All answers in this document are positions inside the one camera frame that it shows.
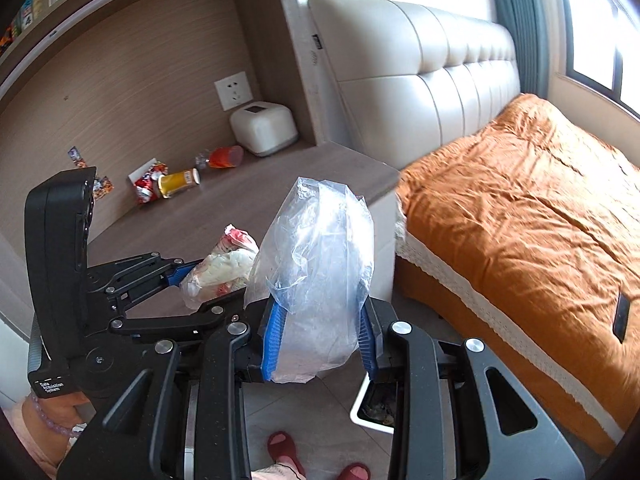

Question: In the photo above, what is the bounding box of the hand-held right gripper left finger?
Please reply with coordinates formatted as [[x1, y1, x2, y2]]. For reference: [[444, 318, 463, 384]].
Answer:
[[57, 296, 287, 480]]

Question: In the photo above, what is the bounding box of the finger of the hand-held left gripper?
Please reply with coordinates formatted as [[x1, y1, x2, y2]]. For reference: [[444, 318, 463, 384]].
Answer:
[[107, 300, 263, 346], [85, 252, 206, 311]]

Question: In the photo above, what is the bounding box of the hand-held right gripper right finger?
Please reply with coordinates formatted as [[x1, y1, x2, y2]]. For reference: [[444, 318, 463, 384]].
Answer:
[[357, 297, 586, 480]]

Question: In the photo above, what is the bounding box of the white red snack wrapper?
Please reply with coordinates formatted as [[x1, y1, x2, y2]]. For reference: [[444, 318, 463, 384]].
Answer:
[[179, 224, 261, 311]]

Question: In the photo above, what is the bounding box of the white trash bin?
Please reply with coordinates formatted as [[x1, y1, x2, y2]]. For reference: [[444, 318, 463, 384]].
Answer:
[[349, 377, 398, 433]]

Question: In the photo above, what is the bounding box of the clear plastic bag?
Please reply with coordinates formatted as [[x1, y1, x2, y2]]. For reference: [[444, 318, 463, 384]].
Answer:
[[244, 176, 376, 385]]

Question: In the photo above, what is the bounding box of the person's left forearm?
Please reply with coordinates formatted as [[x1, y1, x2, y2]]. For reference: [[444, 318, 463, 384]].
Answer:
[[2, 391, 96, 476]]

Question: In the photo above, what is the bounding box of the strip of cartoon stickers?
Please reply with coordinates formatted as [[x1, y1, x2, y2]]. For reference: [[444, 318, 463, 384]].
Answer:
[[67, 146, 115, 201]]

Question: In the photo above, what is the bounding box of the red slipper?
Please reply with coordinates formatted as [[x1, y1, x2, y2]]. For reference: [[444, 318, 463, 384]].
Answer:
[[337, 462, 372, 480], [267, 430, 307, 478]]

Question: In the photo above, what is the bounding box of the crushed red label bottle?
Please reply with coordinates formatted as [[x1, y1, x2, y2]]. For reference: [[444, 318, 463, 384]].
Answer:
[[195, 145, 244, 170]]

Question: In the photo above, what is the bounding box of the white tissue box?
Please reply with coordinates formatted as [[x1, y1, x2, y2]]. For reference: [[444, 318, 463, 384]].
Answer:
[[230, 101, 299, 157]]

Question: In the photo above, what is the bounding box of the orange blanket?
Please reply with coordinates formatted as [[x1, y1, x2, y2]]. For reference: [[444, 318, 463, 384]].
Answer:
[[395, 92, 640, 461]]

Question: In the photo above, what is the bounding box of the white light bar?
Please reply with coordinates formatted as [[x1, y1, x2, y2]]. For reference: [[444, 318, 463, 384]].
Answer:
[[0, 0, 151, 101]]

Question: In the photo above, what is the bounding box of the number block calendar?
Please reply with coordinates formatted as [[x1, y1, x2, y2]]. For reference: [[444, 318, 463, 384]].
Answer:
[[20, 0, 43, 28]]

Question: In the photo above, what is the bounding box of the black phone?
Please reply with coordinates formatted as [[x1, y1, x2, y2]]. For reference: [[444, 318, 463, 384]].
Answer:
[[612, 291, 632, 345]]

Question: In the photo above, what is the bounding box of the cream padded headboard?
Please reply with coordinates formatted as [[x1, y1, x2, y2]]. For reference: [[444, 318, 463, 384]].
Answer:
[[307, 0, 523, 171]]

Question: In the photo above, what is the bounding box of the grey blue curtain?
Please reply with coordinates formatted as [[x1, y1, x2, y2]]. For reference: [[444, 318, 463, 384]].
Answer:
[[485, 0, 561, 106]]

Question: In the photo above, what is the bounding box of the window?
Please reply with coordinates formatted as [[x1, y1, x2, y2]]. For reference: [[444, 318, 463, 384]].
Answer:
[[552, 0, 640, 121]]

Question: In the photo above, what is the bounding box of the white wall socket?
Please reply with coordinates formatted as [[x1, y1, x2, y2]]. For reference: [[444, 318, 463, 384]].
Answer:
[[214, 71, 257, 112], [127, 157, 158, 186]]

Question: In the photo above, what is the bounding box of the pink bead bracelet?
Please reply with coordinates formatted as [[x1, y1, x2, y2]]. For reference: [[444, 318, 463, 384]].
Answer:
[[27, 392, 86, 437]]

